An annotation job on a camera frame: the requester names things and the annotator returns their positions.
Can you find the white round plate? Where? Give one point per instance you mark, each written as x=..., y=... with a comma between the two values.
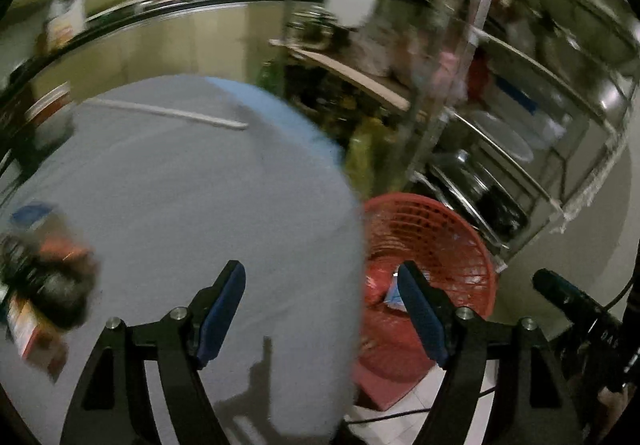
x=500, y=135

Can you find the wooden board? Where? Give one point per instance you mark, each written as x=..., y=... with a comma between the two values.
x=350, y=75

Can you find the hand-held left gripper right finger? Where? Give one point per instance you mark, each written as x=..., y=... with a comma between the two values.
x=420, y=310

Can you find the black pan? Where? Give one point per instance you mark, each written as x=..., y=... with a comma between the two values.
x=500, y=210

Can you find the stack of red-rimmed bowls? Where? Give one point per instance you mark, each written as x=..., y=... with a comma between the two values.
x=50, y=110

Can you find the orange labelled packet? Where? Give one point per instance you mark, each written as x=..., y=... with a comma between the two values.
x=60, y=32

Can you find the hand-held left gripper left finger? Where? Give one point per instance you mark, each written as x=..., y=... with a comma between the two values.
x=225, y=310

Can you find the red plastic mesh basket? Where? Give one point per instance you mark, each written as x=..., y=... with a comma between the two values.
x=450, y=245

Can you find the yellow green bag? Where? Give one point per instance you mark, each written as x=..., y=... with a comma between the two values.
x=367, y=150

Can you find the blue and silver box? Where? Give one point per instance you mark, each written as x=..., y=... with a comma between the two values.
x=32, y=214

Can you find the metal kitchen rack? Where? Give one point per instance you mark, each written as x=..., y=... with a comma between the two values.
x=550, y=70

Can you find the long white rod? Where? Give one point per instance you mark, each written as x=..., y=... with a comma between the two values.
x=200, y=117

